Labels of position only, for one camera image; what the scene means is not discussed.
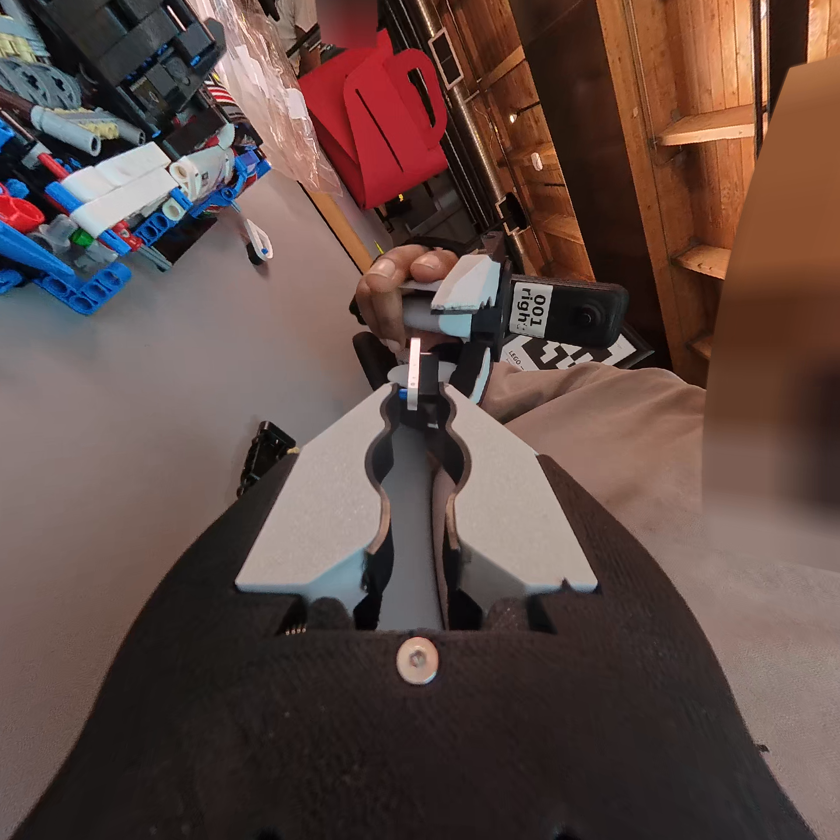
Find person's right hand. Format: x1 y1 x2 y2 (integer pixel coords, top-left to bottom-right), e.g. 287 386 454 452
354 244 460 358

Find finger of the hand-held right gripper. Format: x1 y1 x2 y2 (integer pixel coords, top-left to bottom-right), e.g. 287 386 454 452
449 338 493 403

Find red felt bag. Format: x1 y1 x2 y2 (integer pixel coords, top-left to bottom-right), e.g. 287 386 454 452
298 29 450 211

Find person's beige hoodie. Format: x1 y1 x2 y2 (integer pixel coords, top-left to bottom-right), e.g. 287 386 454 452
623 505 840 815

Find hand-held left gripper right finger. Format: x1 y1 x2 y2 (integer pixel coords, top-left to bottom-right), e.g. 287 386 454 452
430 384 600 631

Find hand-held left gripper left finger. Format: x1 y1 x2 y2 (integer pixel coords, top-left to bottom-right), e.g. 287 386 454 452
234 384 401 631

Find black brick assembly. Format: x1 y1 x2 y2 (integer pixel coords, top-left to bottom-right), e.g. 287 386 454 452
238 421 296 496

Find wooden shelf unit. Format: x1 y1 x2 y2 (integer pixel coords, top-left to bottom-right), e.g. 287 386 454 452
512 0 775 388

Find clear plastic bag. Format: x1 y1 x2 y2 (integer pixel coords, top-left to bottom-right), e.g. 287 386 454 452
210 0 342 198

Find toy brick race car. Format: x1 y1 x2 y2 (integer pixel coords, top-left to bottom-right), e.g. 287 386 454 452
0 0 273 317

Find white curved brick piece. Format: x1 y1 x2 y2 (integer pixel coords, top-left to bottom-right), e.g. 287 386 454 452
395 336 442 431
241 217 275 265

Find black chair armrest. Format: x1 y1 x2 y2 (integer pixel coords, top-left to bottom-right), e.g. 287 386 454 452
353 331 396 389

